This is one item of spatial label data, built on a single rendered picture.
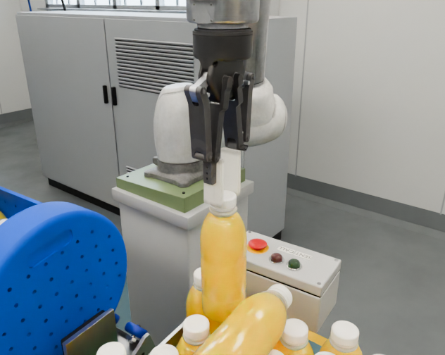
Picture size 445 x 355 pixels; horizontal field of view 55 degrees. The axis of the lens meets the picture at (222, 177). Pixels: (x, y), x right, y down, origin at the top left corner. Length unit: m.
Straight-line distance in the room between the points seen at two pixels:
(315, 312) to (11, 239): 0.50
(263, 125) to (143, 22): 1.54
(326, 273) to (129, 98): 2.25
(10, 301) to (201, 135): 0.37
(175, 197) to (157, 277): 0.32
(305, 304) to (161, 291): 0.71
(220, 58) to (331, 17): 2.85
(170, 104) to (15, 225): 0.64
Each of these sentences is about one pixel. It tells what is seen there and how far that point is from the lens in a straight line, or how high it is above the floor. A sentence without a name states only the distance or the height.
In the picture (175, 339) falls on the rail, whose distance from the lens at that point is 0.84.
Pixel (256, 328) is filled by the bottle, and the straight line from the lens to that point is 0.57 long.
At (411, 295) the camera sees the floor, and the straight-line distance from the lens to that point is 2.72.
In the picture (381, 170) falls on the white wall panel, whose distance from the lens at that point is 3.39.
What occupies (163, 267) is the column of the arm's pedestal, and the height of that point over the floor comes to 0.79.
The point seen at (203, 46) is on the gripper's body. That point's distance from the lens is 0.53.
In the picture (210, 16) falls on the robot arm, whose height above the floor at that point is 1.52.
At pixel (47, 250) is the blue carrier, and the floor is 1.19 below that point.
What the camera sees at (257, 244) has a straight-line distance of 0.83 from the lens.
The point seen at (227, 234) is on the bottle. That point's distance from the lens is 0.61.
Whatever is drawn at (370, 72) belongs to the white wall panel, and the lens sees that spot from 3.27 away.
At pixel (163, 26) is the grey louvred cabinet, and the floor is 1.40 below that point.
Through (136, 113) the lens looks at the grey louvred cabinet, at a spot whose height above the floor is 0.86.
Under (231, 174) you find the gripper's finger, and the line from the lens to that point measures 0.62.
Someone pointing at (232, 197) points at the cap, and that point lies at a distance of 0.61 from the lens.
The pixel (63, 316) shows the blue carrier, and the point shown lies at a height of 1.06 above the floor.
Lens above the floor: 1.54
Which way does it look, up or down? 23 degrees down
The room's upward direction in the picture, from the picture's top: straight up
